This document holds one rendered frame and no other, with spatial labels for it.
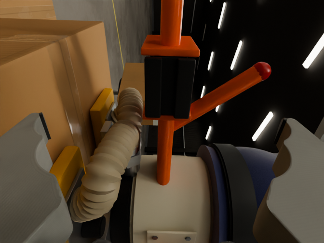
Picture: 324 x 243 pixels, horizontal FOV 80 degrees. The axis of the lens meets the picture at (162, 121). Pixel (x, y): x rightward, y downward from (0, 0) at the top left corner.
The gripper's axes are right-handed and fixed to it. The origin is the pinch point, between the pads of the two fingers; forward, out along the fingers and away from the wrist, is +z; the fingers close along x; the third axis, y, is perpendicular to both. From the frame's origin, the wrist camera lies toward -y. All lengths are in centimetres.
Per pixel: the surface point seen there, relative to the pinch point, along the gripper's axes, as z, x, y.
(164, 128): 10.5, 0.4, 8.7
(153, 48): 9.6, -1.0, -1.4
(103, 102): 21.4, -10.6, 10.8
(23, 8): 73, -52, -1
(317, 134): 195, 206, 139
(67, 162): 6.1, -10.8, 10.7
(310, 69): 371, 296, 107
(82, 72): 19.5, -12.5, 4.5
